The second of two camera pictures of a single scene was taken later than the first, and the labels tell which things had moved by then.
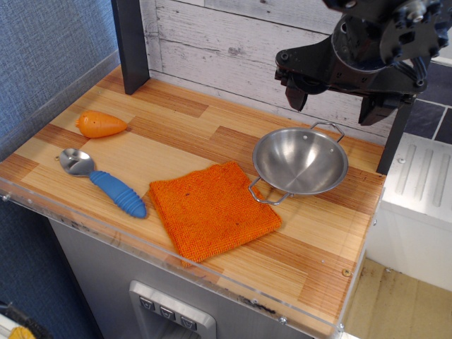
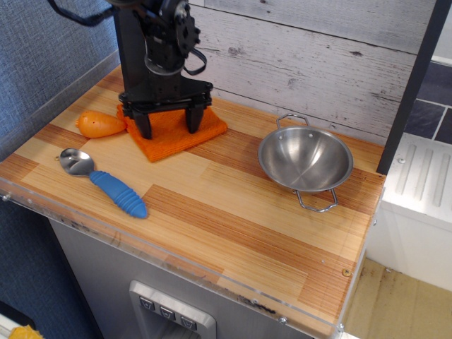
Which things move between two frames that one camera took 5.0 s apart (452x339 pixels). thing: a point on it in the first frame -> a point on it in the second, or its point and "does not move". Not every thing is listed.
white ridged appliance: [413, 231] does not move
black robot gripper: [351, 58] -> [163, 90]
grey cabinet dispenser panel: [162, 316] does not move
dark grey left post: [129, 27] does not move
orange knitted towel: [210, 210] -> [170, 135]
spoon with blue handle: [80, 163] does not move
